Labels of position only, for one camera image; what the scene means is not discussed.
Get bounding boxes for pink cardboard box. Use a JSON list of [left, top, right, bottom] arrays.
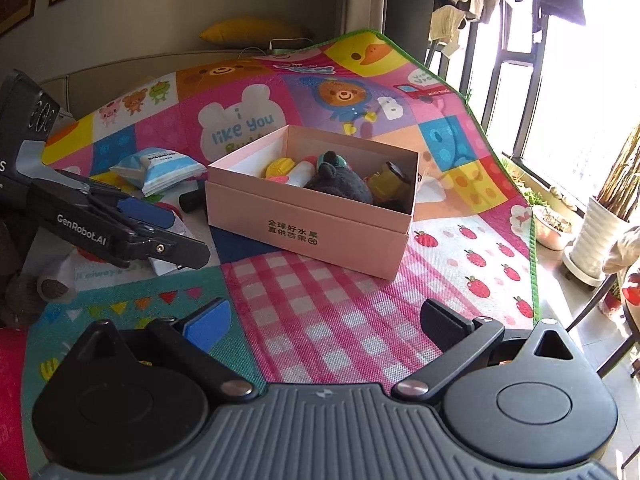
[[206, 125, 420, 281]]

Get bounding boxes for white ribbed plant pot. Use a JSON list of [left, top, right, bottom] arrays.
[[569, 195, 632, 282]]

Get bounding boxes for yellow ridged toy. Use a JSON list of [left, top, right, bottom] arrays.
[[264, 156, 297, 181]]

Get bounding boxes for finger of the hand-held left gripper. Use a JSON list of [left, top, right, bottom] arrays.
[[81, 182, 177, 232], [124, 227, 210, 269]]

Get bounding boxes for black window frame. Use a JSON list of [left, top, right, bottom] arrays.
[[425, 10, 640, 186]]

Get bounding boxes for small potted plant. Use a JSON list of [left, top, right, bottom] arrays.
[[531, 204, 574, 252]]

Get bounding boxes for yellow pillow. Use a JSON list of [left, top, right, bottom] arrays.
[[200, 17, 309, 47]]

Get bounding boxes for black plush toy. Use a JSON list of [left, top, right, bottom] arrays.
[[305, 150, 376, 206]]

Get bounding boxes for white cable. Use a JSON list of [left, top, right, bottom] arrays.
[[269, 37, 314, 54]]

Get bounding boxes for small white bottle red cap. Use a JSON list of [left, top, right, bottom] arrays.
[[287, 156, 321, 189]]

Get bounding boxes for yellow toy with brown cap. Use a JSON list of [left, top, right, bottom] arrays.
[[367, 160, 416, 211]]

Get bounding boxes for dried yellow plant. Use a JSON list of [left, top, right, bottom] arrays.
[[595, 135, 640, 222]]

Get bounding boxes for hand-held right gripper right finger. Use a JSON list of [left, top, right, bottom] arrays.
[[392, 298, 577, 404]]

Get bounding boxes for beige sofa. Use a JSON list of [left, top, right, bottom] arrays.
[[40, 50, 241, 117]]

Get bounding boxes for person's left hand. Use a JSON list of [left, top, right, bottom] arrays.
[[0, 220, 72, 332]]

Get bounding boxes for black metal chair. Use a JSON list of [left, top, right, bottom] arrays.
[[567, 270, 640, 379]]

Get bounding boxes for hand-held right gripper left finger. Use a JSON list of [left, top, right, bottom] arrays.
[[75, 297, 258, 404]]

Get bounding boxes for colourful cartoon play mat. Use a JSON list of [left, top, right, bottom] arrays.
[[0, 30, 545, 480]]

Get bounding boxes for small black object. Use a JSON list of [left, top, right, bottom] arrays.
[[181, 191, 209, 214]]

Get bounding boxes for blue wet wipe packet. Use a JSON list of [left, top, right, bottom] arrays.
[[109, 146, 207, 197]]

